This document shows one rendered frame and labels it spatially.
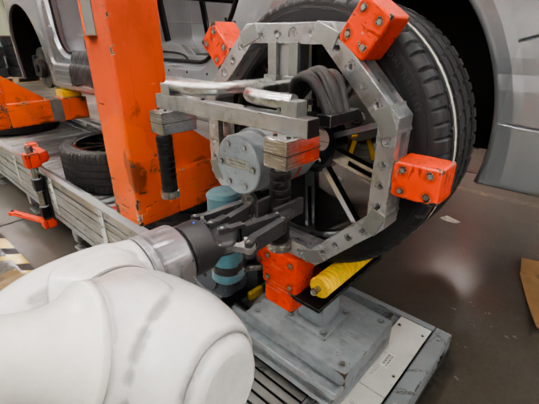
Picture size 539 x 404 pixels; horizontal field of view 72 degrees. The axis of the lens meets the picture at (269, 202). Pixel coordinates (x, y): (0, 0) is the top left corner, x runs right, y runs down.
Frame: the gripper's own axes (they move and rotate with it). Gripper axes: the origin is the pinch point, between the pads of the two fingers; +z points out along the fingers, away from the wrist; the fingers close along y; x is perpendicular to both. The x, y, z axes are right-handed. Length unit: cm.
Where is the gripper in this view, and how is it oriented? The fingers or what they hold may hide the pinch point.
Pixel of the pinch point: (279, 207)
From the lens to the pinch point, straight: 62.9
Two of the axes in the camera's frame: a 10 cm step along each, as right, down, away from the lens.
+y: 7.4, 2.8, -6.1
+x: 0.0, -9.1, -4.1
